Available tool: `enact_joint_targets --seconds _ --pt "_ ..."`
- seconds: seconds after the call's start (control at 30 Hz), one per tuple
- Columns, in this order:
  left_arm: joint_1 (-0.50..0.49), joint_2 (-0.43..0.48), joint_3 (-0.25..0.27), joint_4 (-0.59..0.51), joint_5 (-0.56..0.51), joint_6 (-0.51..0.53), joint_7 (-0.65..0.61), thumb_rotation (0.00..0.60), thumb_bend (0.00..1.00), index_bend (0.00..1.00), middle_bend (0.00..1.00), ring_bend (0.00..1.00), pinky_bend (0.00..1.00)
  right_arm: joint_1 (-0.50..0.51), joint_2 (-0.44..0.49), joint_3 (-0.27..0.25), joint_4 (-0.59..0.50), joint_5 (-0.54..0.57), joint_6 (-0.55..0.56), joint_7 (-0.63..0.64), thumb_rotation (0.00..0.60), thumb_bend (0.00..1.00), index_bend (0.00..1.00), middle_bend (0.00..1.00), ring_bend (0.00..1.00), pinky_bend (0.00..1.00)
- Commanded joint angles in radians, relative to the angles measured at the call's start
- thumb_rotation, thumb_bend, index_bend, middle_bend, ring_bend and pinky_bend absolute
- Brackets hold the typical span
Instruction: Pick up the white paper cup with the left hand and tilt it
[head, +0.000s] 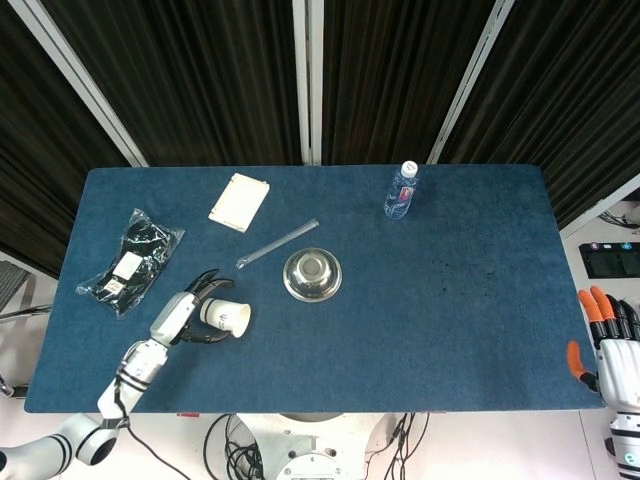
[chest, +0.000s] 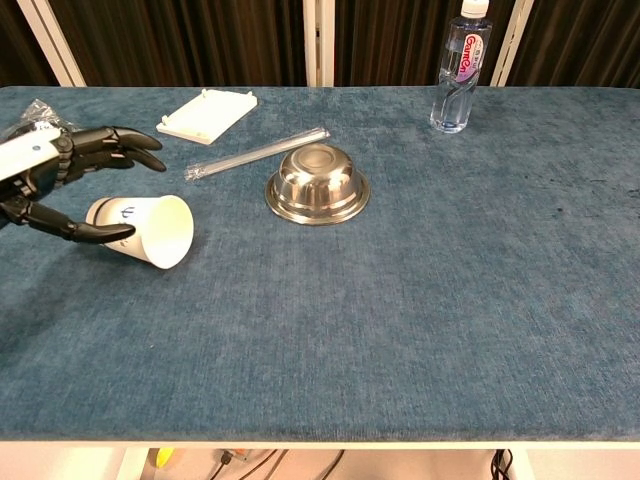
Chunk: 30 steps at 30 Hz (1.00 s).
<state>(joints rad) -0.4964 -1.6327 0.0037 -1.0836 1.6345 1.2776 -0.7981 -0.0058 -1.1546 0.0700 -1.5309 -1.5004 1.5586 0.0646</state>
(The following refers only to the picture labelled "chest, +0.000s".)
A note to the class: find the white partition post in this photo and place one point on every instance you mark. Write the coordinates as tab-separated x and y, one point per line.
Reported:
318	45
512	45
52	45

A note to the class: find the blue table cloth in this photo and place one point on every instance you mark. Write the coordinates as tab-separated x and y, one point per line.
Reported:
380	310

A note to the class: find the yellow object under table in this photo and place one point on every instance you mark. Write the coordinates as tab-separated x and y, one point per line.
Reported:
164	456

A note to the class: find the clear plastic water bottle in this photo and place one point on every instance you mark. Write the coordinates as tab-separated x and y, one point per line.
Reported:
456	85

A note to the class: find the stainless steel bowl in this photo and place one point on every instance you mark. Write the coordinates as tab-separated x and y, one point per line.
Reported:
317	182

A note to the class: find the clear plastic tube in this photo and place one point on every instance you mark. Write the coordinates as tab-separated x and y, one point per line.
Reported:
260	152

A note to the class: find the black item in plastic bag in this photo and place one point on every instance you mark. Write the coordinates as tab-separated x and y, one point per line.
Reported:
42	116

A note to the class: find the white round container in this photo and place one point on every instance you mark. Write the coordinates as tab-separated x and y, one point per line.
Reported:
160	235

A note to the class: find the white table leg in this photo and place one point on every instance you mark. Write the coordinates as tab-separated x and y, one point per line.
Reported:
134	465

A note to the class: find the left white black-fingered robot hand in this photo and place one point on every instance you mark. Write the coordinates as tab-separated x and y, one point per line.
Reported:
30	152

